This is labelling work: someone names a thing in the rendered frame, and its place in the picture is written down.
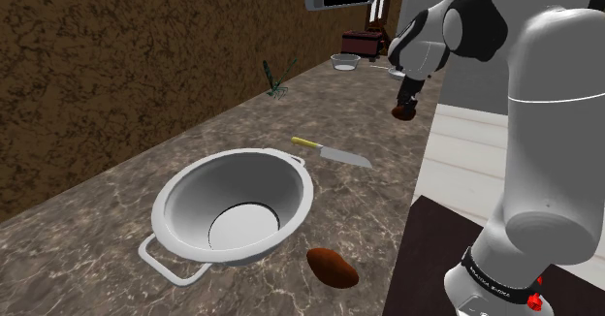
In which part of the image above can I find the green dragonfly figure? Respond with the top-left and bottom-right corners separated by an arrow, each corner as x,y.
262,58 -> 299,101

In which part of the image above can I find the white two-handled pot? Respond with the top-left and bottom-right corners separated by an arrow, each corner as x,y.
138,147 -> 315,288

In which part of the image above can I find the clear glass bowl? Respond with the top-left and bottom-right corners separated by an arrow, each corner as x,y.
330,52 -> 363,73

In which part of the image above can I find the yellow-handled kitchen knife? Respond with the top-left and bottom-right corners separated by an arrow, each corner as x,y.
290,136 -> 373,170

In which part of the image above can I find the dark robot stand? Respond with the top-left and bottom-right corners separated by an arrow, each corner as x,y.
381,194 -> 605,316

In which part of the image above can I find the small brown potato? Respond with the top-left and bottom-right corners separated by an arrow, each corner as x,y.
391,104 -> 418,122

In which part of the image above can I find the dark red toaster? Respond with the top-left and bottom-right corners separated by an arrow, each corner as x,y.
340,29 -> 385,57

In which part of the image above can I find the large brown potato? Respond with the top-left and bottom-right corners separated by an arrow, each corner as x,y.
305,247 -> 361,290

